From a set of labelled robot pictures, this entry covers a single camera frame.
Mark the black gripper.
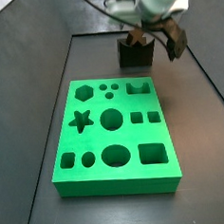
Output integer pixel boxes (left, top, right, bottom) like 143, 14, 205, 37
133, 17, 188, 62

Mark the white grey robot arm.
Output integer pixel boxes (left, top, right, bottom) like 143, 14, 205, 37
124, 0, 189, 61

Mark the black curved fixture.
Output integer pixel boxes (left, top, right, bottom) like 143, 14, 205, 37
117, 39, 155, 68

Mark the green foam shape board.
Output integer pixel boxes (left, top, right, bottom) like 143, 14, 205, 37
52, 77, 182, 197

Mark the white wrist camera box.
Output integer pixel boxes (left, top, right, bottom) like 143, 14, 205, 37
103, 0, 140, 25

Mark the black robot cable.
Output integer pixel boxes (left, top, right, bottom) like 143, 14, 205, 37
76, 0, 173, 64

